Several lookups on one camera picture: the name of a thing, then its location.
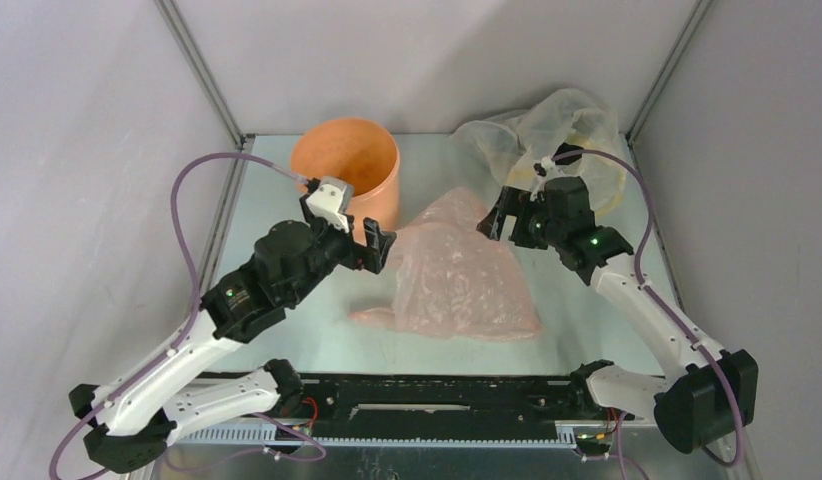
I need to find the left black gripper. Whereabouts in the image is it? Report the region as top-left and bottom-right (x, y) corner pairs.
(285, 194), (396, 305)

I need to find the pink plastic trash bag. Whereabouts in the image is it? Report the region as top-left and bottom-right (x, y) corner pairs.
(349, 187), (542, 341)

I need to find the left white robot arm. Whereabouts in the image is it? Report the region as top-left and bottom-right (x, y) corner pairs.
(69, 195), (397, 473)

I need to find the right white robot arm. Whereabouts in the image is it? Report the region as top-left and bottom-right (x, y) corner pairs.
(477, 177), (759, 454)

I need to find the orange plastic trash bin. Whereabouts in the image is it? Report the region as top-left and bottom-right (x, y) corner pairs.
(290, 117), (401, 244)

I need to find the clear yellowish plastic bag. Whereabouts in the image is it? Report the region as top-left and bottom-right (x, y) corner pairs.
(450, 88), (627, 216)

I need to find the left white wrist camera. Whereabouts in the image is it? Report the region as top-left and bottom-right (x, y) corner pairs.
(307, 176), (354, 234)

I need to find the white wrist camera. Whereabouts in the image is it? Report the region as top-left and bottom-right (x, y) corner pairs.
(307, 176), (354, 234)
(530, 156), (563, 201)

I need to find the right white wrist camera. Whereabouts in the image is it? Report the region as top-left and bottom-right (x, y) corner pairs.
(530, 156), (563, 201)

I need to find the black front mounting rail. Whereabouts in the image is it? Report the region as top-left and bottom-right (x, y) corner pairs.
(271, 373), (614, 444)

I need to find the aluminium frame post right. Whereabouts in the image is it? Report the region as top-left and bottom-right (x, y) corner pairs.
(625, 0), (714, 148)

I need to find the aluminium frame post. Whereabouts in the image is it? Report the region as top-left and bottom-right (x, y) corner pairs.
(153, 0), (246, 148)
(625, 0), (714, 148)

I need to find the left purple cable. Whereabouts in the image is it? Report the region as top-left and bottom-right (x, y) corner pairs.
(48, 152), (329, 480)

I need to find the aluminium frame post left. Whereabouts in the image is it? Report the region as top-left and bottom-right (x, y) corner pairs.
(153, 0), (246, 148)

